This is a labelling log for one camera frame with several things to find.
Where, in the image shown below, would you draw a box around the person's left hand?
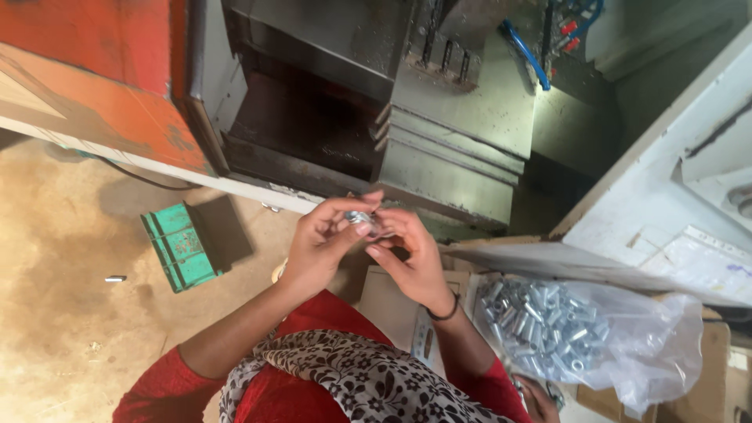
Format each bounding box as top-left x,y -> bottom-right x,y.
281,189 -> 385,295

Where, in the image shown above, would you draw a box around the person's right hand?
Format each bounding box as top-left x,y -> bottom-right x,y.
364,207 -> 460,317

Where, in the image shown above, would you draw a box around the small silver metal sleeve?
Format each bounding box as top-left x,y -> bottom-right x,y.
344,210 -> 383,237

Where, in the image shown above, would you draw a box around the white carton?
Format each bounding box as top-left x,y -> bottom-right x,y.
357,266 -> 472,378

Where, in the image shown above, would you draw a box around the black wrist band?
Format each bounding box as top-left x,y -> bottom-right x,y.
424,292 -> 461,322

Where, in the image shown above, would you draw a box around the black and white floral scarf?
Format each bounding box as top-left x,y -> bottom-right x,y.
219,328 -> 518,423

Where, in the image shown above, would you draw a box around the green plastic crate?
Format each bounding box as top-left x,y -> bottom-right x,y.
140,201 -> 224,294

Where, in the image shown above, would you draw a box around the heap of silver metal sleeves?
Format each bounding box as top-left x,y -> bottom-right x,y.
477,279 -> 613,384

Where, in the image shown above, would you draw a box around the red garment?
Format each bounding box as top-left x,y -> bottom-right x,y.
112,289 -> 533,423

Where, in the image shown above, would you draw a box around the grey metal machine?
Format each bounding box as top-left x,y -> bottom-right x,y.
187,0 -> 624,239

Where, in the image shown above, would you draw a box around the clear plastic bag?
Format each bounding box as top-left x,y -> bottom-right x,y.
469,275 -> 705,417

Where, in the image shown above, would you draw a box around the white machine cover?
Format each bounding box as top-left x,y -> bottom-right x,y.
439,22 -> 752,309

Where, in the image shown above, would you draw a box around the red valve fittings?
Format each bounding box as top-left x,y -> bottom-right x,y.
558,19 -> 584,55

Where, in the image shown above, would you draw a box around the orange machine door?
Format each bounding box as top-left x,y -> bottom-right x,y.
0,0 -> 216,177

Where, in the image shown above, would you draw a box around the brown cardboard box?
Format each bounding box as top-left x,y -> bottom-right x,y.
575,305 -> 752,423

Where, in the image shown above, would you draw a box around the black cable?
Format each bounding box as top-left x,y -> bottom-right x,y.
93,154 -> 204,192

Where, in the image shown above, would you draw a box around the blue hose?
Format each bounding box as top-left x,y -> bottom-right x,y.
499,19 -> 552,92

